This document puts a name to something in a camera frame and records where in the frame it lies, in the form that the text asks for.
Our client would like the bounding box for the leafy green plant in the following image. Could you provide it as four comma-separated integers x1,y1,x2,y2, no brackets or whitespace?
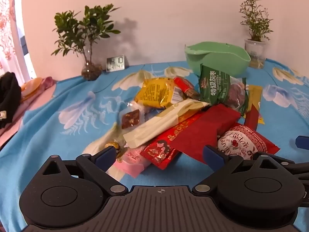
51,3,121,66

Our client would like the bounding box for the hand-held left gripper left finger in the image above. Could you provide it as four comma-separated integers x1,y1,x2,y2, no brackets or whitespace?
42,146,128,197

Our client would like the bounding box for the yellow snack packet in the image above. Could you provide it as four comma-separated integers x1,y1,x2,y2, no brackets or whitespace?
134,77,186,110

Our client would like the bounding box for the red packet with white circle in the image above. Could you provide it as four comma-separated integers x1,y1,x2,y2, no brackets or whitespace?
216,123,280,161

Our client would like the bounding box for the gold foil candy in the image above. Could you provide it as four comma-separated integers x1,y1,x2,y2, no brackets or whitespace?
104,141,121,151

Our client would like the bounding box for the red biscuit packet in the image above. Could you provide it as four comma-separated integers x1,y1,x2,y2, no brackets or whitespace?
174,77,201,100

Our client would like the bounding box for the white long snack packet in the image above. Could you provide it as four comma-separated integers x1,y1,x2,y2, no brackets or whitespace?
123,100,211,148

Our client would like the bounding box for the blue floral tablecloth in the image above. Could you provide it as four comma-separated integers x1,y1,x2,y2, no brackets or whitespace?
0,59,309,232

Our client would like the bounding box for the thin twiggy plant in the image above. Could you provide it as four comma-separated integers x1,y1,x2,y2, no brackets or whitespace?
239,0,274,41

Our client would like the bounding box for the digital desk clock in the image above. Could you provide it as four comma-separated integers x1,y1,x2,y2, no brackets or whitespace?
106,55,126,72

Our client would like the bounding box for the green dried date packet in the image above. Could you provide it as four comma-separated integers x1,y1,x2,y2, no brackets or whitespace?
198,63,250,116

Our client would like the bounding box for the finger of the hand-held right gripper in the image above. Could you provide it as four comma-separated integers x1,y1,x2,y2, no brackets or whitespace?
273,159,309,182
296,136,309,149

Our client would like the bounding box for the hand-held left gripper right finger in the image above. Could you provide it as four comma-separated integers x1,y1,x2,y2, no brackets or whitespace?
192,145,278,196

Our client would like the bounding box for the plain red packet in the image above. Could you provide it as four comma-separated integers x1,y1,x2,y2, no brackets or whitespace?
168,103,242,166

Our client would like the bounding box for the clear nut bar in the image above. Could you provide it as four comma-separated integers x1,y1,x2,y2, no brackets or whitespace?
117,103,146,130

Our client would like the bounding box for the floral curtain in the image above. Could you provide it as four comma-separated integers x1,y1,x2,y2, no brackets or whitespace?
0,0,25,75

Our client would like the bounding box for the orange cloth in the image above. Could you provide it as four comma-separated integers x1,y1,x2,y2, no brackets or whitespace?
20,77,42,95

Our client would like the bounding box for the red packet with gold print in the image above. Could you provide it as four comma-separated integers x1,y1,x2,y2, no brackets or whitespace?
140,112,205,170

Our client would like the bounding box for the pink cloth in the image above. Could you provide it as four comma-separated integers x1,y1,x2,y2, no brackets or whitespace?
0,76,57,148

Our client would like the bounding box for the green plastic bowl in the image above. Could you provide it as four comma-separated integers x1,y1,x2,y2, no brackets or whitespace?
185,42,251,78

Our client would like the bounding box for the black cloth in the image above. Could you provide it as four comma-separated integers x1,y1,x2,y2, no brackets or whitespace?
0,72,22,129

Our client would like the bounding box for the yellow stick packet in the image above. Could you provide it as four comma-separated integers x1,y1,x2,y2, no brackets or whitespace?
246,84,263,116

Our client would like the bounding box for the pink snack packet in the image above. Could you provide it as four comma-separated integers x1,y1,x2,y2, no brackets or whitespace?
107,147,151,177

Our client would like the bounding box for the round glass vase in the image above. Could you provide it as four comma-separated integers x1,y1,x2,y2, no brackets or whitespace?
81,61,103,81

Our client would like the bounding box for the clear glass plant cup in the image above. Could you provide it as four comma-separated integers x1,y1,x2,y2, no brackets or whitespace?
244,39,266,68

